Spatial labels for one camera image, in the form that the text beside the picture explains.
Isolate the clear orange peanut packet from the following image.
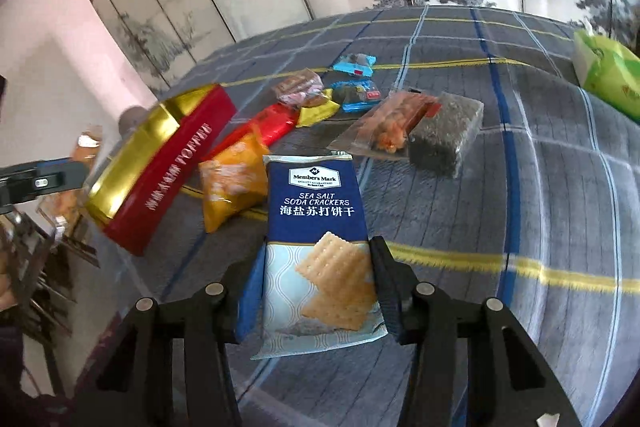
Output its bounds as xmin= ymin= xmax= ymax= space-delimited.
xmin=328 ymin=91 xmax=439 ymax=160

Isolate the red gold toffee tin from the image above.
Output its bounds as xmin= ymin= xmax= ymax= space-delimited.
xmin=84 ymin=83 xmax=236 ymax=256

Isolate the blue candy packet far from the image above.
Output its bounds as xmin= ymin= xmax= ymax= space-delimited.
xmin=332 ymin=53 xmax=376 ymax=78

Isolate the pink clear snack packet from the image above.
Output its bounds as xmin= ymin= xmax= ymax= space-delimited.
xmin=272 ymin=68 xmax=328 ymax=108

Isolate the grey plaid tablecloth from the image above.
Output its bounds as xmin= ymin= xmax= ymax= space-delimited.
xmin=74 ymin=4 xmax=640 ymax=427

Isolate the blue candy packet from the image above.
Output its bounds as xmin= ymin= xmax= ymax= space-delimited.
xmin=332 ymin=53 xmax=376 ymax=78
xmin=330 ymin=79 xmax=382 ymax=113

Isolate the orange snack packet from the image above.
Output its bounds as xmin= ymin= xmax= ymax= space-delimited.
xmin=198 ymin=126 xmax=269 ymax=233

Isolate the green tissue pack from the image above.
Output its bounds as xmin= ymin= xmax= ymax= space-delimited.
xmin=572 ymin=29 xmax=640 ymax=124

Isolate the dark seaweed snack packet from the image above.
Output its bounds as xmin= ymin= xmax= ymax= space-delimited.
xmin=408 ymin=92 xmax=484 ymax=178

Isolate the blue soda crackers packet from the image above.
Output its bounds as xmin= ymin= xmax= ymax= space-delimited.
xmin=255 ymin=154 xmax=387 ymax=360

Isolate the red snack packet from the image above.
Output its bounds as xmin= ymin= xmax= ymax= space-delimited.
xmin=203 ymin=103 xmax=299 ymax=160

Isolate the yellow candy packet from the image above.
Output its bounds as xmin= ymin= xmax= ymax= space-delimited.
xmin=296 ymin=89 xmax=341 ymax=128

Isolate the wooden folding rack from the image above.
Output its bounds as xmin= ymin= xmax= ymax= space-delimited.
xmin=1 ymin=208 xmax=100 ymax=395

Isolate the blue candy packet near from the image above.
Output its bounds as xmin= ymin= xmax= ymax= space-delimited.
xmin=330 ymin=79 xmax=382 ymax=113

